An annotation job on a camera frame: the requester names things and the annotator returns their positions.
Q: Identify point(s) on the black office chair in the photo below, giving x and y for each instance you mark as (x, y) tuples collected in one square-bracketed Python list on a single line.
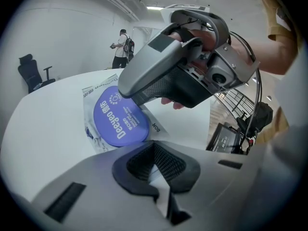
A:
[(30, 73)]

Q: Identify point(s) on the black padded chair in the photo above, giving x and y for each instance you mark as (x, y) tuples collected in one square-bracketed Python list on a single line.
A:
[(262, 117)]

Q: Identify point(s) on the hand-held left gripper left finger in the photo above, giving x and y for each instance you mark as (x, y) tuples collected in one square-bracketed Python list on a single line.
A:
[(96, 189)]

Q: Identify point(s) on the white wet wipe pack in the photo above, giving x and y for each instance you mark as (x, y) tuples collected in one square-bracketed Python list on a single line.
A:
[(157, 127)]

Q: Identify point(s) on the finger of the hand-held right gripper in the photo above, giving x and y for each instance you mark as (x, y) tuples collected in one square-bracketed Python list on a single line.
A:
[(149, 66)]

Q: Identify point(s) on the person's right hand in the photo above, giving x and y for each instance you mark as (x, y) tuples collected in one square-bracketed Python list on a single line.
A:
[(204, 38)]

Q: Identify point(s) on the person's right forearm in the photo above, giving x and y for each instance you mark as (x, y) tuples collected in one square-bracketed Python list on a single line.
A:
[(264, 56)]

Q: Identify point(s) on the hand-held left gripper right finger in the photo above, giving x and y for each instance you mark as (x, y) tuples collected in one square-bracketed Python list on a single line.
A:
[(216, 189)]

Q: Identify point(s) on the black metal railing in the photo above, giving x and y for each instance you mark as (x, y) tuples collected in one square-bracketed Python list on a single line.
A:
[(240, 100)]

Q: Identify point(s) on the black display device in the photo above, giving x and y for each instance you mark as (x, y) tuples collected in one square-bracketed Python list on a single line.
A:
[(223, 138)]

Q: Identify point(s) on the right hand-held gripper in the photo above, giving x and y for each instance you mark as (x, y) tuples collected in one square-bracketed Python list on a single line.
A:
[(231, 64)]

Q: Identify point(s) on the ceiling light strip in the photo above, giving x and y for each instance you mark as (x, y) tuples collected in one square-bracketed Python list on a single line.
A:
[(156, 7)]

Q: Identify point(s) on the mustard shirt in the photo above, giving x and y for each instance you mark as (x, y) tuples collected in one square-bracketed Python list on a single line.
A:
[(281, 20)]

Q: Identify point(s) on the blue oval lid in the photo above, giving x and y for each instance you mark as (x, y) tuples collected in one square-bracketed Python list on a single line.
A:
[(115, 119)]

